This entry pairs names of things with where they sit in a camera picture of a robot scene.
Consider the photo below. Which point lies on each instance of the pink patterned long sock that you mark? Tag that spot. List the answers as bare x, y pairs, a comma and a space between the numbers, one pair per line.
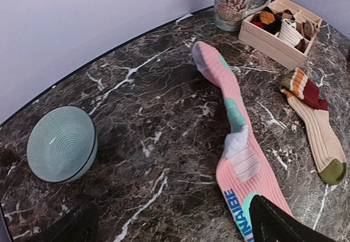
243, 170

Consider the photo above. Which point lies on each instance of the coral pattern ceramic mug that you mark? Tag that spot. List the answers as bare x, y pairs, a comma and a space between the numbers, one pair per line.
228, 14

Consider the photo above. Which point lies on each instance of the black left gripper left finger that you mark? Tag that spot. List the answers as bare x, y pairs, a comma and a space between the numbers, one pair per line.
80, 224

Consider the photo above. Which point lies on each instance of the white ribbed rolled sock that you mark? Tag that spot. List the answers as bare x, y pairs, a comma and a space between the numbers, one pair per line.
288, 32

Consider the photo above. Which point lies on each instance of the dark argyle rolled sock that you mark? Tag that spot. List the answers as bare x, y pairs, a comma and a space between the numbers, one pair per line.
287, 14

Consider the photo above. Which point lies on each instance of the light blue ceramic bowl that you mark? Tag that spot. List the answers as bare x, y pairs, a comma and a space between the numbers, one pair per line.
62, 145

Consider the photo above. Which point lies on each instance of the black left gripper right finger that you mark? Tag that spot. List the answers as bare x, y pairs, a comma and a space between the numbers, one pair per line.
271, 223

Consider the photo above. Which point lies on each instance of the beige striped cuff sock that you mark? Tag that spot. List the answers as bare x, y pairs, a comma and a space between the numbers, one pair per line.
303, 96

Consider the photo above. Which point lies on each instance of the wooden compartment organizer box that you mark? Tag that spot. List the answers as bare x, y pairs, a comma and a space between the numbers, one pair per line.
270, 44

